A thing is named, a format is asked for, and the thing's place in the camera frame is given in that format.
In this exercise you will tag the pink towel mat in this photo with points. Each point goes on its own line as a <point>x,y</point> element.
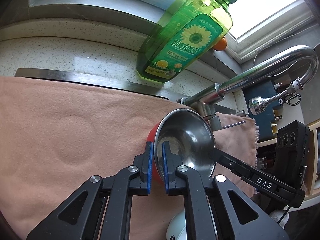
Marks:
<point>55,135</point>

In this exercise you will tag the red steel-lined small bowl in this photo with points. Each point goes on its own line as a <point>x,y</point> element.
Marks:
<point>189,137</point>

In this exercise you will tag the chrome kitchen faucet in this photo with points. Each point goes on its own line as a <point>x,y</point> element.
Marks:
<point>203,102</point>

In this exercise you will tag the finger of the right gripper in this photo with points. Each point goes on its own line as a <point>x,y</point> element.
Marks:
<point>265,183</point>

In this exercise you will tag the orange tangerine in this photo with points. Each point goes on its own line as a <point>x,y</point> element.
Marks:
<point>221,45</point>

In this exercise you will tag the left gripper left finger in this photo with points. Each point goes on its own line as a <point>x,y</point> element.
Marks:
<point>101,207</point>

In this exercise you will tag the black scissors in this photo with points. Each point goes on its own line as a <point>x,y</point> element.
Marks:
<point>293,100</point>

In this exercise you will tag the white gloved right hand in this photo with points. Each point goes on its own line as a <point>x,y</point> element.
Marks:
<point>280,216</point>

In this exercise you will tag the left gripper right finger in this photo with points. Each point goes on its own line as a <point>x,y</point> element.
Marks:
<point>215,208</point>

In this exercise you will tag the green dish soap bottle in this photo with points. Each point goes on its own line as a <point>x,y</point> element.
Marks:
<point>187,30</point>

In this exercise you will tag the wooden shelf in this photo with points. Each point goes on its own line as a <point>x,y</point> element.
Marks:
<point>266,157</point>

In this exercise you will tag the pale green ceramic bowl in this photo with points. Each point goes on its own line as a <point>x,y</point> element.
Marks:
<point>177,228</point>

